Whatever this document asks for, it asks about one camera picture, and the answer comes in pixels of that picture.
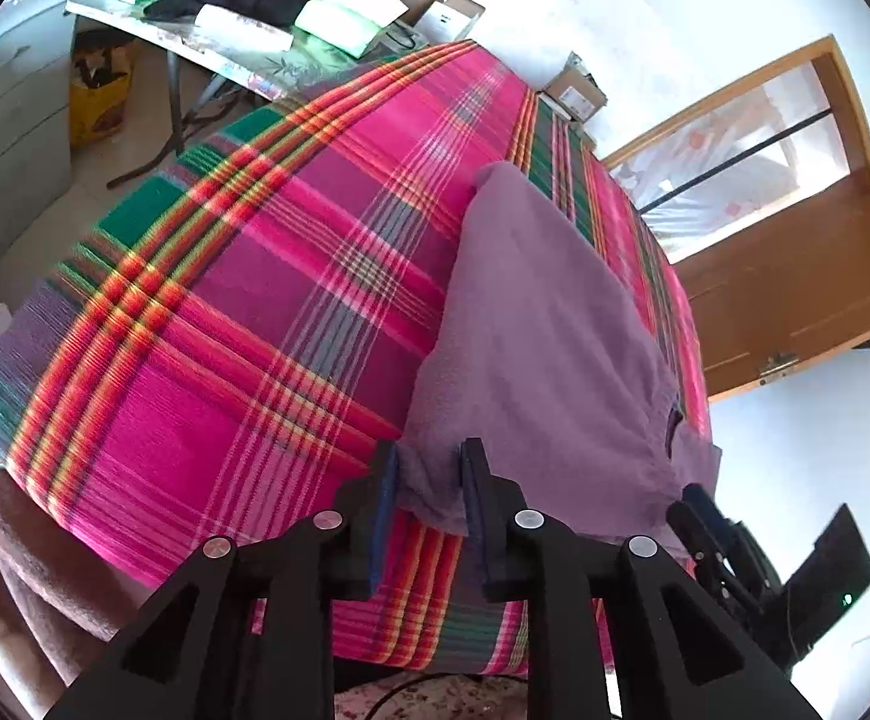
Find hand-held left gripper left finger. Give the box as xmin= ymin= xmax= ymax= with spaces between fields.
xmin=45 ymin=439 xmax=400 ymax=720

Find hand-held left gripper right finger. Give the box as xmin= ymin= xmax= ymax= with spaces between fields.
xmin=459 ymin=437 xmax=811 ymax=720

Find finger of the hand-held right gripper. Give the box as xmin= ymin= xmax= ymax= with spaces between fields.
xmin=666 ymin=501 xmax=713 ymax=571
xmin=681 ymin=484 xmax=728 ymax=541

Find purple fleece pants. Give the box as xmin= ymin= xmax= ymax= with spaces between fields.
xmin=401 ymin=161 xmax=722 ymax=537

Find person's floral clothing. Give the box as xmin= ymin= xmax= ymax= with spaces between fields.
xmin=334 ymin=679 xmax=548 ymax=720

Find pink plaid bed sheet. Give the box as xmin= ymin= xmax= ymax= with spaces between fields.
xmin=0 ymin=40 xmax=710 ymax=676

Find clear printed door curtain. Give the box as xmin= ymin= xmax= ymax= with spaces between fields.
xmin=615 ymin=64 xmax=852 ymax=260

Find brown blanket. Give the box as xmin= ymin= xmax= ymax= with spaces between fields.
xmin=0 ymin=240 xmax=151 ymax=720

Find black curtain strip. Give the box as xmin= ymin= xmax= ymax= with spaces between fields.
xmin=637 ymin=109 xmax=833 ymax=211

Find brown cardboard box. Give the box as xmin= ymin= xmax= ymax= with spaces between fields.
xmin=540 ymin=52 xmax=607 ymax=121

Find yellow bag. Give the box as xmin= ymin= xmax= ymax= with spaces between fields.
xmin=69 ymin=30 xmax=136 ymax=149

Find white cardboard box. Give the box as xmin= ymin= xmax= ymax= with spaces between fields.
xmin=429 ymin=0 xmax=486 ymax=42

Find white paper roll pack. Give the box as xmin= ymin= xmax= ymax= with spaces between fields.
xmin=195 ymin=5 xmax=293 ymax=51

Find folding table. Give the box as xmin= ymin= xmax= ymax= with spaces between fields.
xmin=66 ymin=0 xmax=406 ymax=188

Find grey drawer cabinet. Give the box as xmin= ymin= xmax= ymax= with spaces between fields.
xmin=0 ymin=0 xmax=80 ymax=263

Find metal door handle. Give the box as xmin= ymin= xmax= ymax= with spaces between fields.
xmin=757 ymin=351 xmax=800 ymax=383

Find black cable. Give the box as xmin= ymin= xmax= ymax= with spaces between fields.
xmin=345 ymin=671 xmax=481 ymax=720

